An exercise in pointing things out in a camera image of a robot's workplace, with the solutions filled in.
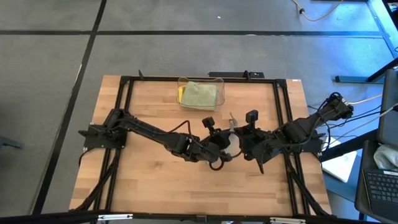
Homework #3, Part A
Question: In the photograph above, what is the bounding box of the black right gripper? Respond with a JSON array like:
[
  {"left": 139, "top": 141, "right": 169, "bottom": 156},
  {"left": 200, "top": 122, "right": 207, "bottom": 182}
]
[{"left": 234, "top": 109, "right": 285, "bottom": 175}]

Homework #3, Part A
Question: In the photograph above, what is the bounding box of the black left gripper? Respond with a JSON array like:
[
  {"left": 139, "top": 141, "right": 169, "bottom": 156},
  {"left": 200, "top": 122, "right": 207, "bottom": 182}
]
[{"left": 186, "top": 116, "right": 234, "bottom": 164}]

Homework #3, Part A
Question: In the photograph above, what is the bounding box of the pale green microfiber towel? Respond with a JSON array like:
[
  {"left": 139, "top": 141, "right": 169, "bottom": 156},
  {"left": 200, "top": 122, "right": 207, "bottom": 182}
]
[{"left": 180, "top": 81, "right": 218, "bottom": 110}]

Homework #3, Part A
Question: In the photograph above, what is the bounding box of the yellow microfiber towel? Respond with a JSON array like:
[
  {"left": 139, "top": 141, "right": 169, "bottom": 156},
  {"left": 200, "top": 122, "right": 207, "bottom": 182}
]
[{"left": 177, "top": 85, "right": 187, "bottom": 104}]

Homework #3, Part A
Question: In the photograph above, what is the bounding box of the clear plastic bin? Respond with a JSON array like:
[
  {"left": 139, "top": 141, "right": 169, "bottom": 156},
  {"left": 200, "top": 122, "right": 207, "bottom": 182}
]
[{"left": 176, "top": 77, "right": 226, "bottom": 112}]

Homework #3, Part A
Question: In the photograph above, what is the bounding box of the white box with green logo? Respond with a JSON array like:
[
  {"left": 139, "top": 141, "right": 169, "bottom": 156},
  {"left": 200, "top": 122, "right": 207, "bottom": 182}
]
[{"left": 321, "top": 136, "right": 358, "bottom": 184}]

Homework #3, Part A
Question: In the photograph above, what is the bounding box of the black diagonal stand beam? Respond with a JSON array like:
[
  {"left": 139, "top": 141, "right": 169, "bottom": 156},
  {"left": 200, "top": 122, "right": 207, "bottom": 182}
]
[{"left": 320, "top": 129, "right": 379, "bottom": 162}]

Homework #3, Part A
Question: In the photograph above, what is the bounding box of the black desk foot bar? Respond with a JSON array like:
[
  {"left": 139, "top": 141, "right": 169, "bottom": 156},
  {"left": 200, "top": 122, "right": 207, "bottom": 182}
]
[{"left": 335, "top": 57, "right": 398, "bottom": 84}]

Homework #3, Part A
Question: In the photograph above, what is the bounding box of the pale crumpled cloth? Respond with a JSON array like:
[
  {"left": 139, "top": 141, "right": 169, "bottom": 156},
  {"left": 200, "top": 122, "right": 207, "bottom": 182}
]
[{"left": 373, "top": 144, "right": 398, "bottom": 172}]

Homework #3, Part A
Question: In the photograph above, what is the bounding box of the grey open laptop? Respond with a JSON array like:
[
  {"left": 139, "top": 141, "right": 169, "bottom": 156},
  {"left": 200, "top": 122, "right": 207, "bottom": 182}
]
[{"left": 354, "top": 68, "right": 398, "bottom": 223}]

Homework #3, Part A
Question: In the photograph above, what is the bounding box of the black overhead crossbeam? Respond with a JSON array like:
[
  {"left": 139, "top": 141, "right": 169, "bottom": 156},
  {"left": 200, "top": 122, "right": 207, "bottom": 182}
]
[{"left": 0, "top": 210, "right": 383, "bottom": 224}]

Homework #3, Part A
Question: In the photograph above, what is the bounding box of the dark grey chair foot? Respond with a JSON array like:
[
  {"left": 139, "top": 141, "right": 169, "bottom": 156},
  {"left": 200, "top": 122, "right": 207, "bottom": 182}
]
[{"left": 0, "top": 135, "right": 25, "bottom": 150}]

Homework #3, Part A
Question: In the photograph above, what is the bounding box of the black aluminium table frame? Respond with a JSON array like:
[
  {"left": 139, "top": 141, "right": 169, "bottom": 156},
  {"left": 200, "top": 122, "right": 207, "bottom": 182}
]
[{"left": 70, "top": 70, "right": 332, "bottom": 218}]

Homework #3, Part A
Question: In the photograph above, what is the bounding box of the silver metal bracket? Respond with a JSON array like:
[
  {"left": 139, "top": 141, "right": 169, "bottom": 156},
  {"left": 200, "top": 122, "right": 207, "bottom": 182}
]
[
  {"left": 269, "top": 217, "right": 306, "bottom": 224},
  {"left": 98, "top": 213, "right": 134, "bottom": 221}
]

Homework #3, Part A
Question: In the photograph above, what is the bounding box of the yellow power plug cable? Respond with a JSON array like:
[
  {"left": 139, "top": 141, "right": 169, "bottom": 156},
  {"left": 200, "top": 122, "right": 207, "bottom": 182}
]
[{"left": 348, "top": 93, "right": 383, "bottom": 106}]

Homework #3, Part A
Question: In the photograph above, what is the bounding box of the beige floor cable with plug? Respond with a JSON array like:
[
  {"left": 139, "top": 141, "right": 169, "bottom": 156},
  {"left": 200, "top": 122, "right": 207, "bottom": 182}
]
[{"left": 291, "top": 0, "right": 345, "bottom": 22}]

